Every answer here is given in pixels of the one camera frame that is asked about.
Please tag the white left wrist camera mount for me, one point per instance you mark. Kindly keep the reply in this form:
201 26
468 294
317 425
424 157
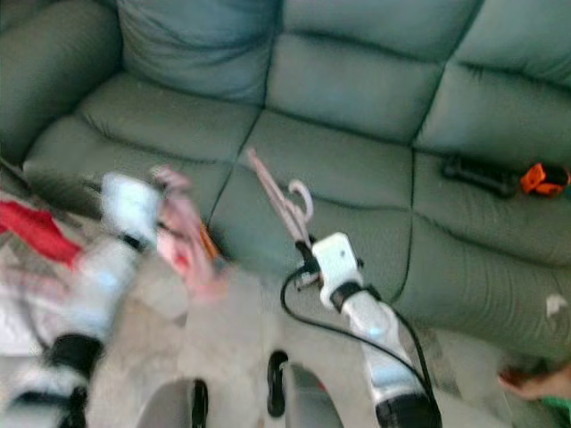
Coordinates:
129 207

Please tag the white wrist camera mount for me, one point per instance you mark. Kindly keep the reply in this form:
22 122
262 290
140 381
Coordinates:
337 266
129 207

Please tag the person in green clothing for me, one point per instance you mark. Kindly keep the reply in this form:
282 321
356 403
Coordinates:
535 383

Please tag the small white object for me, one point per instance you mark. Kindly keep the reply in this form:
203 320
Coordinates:
557 306

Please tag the silver right robot leg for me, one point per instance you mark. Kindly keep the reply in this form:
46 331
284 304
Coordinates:
321 406

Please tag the red and white garment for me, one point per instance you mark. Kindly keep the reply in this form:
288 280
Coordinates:
40 230

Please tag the silver left robot leg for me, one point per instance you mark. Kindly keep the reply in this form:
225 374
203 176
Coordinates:
169 410

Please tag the dark green sofa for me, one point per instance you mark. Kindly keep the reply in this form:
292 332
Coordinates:
366 89

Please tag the pink plastic hanger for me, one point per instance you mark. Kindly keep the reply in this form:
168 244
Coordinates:
281 201

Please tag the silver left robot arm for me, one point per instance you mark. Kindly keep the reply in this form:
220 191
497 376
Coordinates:
107 285

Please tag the orange and black tool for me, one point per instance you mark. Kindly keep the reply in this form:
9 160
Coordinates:
540 178

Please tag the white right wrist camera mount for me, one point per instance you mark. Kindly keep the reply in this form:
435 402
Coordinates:
337 266

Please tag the silver robot leg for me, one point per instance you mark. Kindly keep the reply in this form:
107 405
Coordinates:
169 410
321 406

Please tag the pink garment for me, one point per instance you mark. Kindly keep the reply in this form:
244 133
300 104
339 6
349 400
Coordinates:
187 241

